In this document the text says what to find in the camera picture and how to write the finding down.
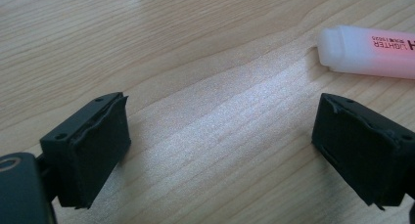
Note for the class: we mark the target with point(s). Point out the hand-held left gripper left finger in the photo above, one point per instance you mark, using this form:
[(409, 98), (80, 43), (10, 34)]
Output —
[(85, 152)]

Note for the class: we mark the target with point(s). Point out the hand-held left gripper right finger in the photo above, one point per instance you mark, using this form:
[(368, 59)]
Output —
[(359, 149)]

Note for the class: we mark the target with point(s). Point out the pink highlighter pen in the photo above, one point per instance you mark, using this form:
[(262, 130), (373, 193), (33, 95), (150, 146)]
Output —
[(365, 53)]

